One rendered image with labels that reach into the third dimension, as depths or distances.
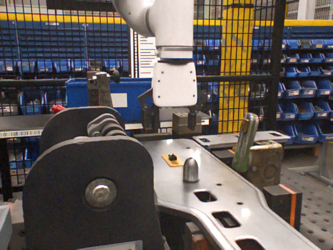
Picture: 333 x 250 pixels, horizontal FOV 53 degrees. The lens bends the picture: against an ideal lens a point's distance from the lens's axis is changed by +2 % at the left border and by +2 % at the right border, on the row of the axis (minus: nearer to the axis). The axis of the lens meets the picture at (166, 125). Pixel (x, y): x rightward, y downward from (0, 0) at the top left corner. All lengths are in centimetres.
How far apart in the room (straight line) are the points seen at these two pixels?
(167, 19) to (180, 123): 41
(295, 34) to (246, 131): 244
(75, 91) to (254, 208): 71
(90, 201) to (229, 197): 37
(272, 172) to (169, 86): 33
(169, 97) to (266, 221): 34
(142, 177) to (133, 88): 81
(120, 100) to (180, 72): 40
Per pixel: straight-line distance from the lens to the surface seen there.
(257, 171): 82
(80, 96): 111
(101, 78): 72
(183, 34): 73
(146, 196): 31
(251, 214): 58
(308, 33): 326
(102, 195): 30
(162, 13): 74
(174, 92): 75
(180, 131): 105
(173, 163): 78
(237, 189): 67
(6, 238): 23
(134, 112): 111
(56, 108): 73
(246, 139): 79
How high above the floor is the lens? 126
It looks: 13 degrees down
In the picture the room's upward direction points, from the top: straight up
